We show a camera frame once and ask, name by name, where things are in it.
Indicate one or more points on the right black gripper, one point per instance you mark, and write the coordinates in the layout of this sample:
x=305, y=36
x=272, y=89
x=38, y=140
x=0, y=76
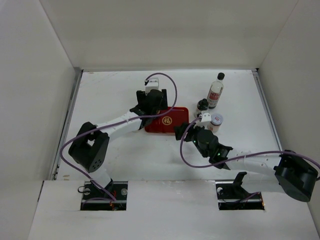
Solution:
x=179, y=130

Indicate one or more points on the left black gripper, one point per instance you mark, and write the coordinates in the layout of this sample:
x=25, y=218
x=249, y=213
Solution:
x=142, y=96

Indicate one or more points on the black-capped white bottle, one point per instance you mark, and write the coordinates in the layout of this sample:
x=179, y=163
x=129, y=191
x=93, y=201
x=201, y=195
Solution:
x=201, y=106

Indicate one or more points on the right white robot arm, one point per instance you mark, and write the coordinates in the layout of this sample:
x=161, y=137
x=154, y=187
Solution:
x=268, y=171

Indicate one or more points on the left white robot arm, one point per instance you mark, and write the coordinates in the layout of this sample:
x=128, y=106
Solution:
x=89, y=151

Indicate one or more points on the red rectangular tray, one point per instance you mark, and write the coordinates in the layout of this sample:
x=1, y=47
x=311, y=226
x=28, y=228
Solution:
x=166, y=123

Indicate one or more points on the small pink-lidded spice jar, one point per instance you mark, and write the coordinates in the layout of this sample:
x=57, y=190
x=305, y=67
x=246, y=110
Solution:
x=215, y=122

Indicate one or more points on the tall clear vinegar bottle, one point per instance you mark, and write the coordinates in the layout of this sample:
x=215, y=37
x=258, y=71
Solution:
x=215, y=91

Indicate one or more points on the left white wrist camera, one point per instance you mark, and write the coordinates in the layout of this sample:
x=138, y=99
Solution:
x=151, y=84

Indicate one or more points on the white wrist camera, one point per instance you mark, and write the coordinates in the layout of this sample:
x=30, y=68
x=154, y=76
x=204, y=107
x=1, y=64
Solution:
x=151, y=84
x=204, y=119

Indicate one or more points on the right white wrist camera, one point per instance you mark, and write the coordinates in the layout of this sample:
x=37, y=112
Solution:
x=204, y=119

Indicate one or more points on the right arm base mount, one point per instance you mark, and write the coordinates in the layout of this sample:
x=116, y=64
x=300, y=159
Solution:
x=231, y=196

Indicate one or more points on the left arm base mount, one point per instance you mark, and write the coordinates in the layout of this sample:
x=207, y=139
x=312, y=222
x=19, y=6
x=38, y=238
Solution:
x=95, y=199

